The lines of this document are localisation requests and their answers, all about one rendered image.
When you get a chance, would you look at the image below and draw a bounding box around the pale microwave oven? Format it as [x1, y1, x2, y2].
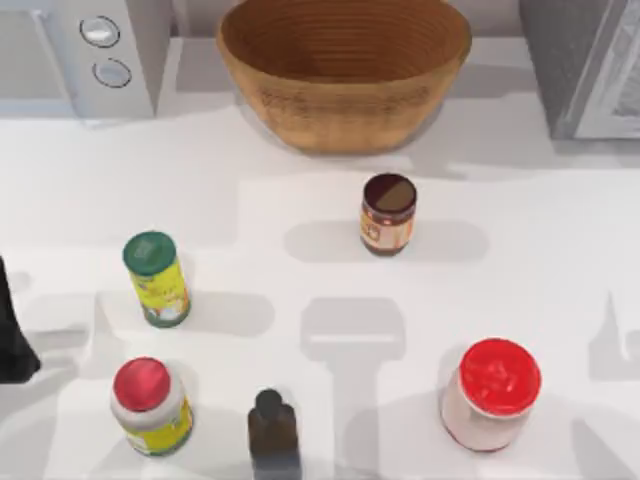
[0, 0, 172, 121]

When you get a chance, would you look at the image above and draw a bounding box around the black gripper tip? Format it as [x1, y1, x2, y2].
[0, 255, 42, 385]

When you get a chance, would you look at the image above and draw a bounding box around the brown woven basket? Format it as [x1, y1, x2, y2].
[215, 0, 473, 155]

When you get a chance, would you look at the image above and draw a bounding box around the red-lidded yellow bottle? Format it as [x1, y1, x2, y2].
[109, 357, 194, 458]

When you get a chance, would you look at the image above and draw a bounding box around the green-lidded yellow can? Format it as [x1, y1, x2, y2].
[122, 230, 193, 329]

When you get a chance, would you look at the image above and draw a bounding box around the grey microwave knob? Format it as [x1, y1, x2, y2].
[79, 15, 121, 49]
[92, 57, 133, 89]

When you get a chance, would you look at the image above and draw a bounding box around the brown jar with dark lid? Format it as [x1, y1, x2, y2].
[358, 173, 418, 258]

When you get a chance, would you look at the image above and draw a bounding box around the red-lidded white jar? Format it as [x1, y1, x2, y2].
[439, 337, 543, 453]

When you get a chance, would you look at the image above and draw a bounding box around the dark brown bottle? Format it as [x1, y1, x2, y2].
[247, 388, 304, 480]

